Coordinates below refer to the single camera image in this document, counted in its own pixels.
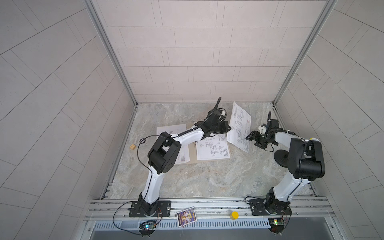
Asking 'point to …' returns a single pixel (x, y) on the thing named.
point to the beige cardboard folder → (193, 151)
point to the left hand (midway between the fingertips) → (235, 126)
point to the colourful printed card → (186, 216)
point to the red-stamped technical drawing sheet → (238, 134)
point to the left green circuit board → (147, 225)
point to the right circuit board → (276, 224)
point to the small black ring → (139, 141)
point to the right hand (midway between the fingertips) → (250, 138)
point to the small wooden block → (132, 146)
